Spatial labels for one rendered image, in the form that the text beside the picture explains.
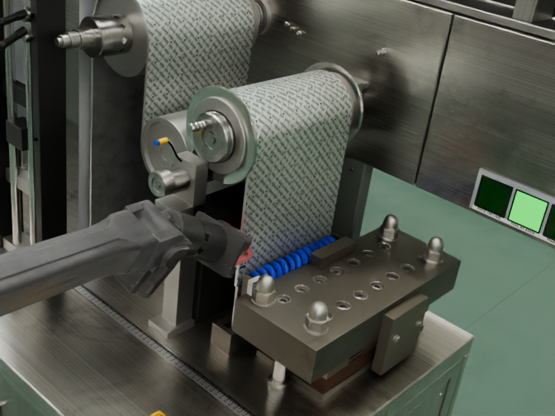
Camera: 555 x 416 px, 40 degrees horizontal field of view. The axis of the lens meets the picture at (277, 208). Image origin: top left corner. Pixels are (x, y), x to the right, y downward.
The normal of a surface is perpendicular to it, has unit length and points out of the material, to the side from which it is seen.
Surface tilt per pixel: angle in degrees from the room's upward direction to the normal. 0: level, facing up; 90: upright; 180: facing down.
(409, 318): 90
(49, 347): 0
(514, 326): 0
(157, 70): 92
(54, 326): 0
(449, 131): 90
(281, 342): 90
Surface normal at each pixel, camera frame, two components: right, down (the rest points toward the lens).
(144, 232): 0.51, -0.72
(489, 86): -0.67, 0.26
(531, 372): 0.12, -0.88
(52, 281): 0.72, 0.63
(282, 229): 0.73, 0.39
